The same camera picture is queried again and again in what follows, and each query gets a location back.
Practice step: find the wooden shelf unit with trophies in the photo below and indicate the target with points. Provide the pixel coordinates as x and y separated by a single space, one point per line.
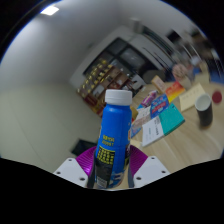
100 86

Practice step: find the pink flower pot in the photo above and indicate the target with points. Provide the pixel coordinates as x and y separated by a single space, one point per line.
180 74

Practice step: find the standing beige card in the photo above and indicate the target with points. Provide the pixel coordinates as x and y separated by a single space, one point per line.
158 84

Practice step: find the black cup white inside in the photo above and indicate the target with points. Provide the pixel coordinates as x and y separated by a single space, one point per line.
204 111

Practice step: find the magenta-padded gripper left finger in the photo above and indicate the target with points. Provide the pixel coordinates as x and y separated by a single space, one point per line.
71 171

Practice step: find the ceiling light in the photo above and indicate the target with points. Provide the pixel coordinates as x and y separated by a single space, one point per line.
50 10

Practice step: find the beige paper envelope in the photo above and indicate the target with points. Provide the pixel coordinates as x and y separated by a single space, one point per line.
190 98

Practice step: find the orange book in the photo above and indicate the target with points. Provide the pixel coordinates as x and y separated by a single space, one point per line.
175 91

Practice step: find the blue printed book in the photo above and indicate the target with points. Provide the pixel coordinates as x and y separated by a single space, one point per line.
159 106

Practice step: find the teal book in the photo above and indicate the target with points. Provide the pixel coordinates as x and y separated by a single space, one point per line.
171 118

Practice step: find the blue drink bottle white cap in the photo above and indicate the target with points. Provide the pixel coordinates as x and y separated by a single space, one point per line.
113 133

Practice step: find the white booklet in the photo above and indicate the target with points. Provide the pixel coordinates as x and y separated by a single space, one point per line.
152 131

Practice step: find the pink patterned box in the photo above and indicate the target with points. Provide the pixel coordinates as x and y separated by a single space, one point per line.
149 98

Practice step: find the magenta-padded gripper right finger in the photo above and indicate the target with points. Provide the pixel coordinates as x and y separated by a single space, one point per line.
150 170

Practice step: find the flat round red coaster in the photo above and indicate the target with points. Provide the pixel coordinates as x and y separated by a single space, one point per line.
217 97

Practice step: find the dark framed window door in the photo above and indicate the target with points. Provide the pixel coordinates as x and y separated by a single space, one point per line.
130 56

